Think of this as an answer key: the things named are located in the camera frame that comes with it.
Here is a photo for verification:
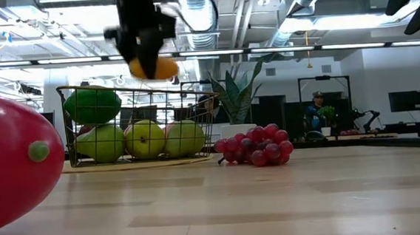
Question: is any red grape bunch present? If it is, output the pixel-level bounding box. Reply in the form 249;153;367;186
211;121;296;171

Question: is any person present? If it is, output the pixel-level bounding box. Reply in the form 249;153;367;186
302;90;333;141
195;92;230;126

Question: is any red mango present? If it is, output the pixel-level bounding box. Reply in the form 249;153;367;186
0;86;71;235

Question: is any small potted green plant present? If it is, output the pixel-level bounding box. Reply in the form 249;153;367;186
316;104;339;137

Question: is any dark red apple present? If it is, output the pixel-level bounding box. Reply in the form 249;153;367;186
75;123;95;138

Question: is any yellow hanging cord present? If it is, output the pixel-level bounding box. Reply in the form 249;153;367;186
302;30;314;70

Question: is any green snake plant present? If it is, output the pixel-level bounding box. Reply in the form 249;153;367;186
208;60;269;128

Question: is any dark green round fruit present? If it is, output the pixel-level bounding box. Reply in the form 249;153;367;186
62;85;124;128

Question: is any black wall monitor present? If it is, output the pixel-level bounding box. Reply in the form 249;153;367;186
387;89;420;114

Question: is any orange yellow mango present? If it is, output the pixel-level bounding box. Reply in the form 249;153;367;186
127;55;180;83

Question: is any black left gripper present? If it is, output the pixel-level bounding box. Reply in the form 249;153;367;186
101;0;182;84

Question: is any black metal frame stand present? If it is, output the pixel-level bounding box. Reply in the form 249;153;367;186
297;73;352;101

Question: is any rectangular ceiling light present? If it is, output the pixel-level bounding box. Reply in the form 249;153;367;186
279;9;404;36

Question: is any dark background table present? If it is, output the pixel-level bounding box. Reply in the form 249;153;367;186
293;132;420;160

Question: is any silver ribbed ventilation duct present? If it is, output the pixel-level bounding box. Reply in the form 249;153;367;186
177;0;223;52

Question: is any long overhead light bar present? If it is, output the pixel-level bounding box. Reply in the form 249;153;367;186
0;31;420;76

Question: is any smooth green pear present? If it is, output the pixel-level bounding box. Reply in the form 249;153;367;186
72;122;128;166

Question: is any white plant pot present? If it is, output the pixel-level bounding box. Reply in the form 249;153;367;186
220;123;259;140

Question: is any speckled green pear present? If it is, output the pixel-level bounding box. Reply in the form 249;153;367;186
161;117;208;159

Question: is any wire basket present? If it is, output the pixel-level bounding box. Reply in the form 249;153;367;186
55;75;224;169

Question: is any yellow-green apple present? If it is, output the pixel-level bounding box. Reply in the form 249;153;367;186
123;117;168;161

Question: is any dark desk monitor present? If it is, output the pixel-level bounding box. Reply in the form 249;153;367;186
118;104;160;131

